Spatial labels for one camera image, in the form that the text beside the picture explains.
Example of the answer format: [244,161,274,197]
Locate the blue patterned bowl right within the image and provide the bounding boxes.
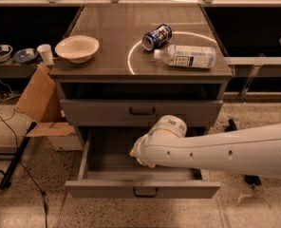
[13,48,38,65]

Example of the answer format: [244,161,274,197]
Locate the black left table leg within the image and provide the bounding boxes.
[0,122,37,190]

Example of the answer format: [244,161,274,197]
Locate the open grey lower drawer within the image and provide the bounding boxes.
[66,127,220,199]

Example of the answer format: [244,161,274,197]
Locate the white paper cup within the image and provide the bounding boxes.
[37,44,53,66]

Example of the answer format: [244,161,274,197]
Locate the blue patterned bowl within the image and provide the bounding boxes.
[0,45,12,63]
[13,48,38,65]

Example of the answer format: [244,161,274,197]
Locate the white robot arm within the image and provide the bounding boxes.
[130,115,281,179]

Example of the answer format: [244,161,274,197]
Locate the blue soda can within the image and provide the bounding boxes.
[142,24,172,51]

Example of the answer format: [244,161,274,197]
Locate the white bowl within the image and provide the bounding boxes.
[55,35,100,64]

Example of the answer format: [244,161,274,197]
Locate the clear plastic water bottle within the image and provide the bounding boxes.
[154,45,216,69]

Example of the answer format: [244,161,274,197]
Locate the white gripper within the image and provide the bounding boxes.
[130,135,156,168]

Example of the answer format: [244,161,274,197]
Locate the closed grey upper drawer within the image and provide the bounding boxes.
[61,99,223,127]

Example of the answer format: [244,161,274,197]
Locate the grey drawer cabinet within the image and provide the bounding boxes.
[50,3,232,142]

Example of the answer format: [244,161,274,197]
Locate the brown cardboard box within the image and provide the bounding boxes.
[15,63,83,151]

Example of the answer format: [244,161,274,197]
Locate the black floor cable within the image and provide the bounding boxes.
[0,104,49,228]

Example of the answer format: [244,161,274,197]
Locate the blue patterned bowl left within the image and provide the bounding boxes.
[0,45,12,63]

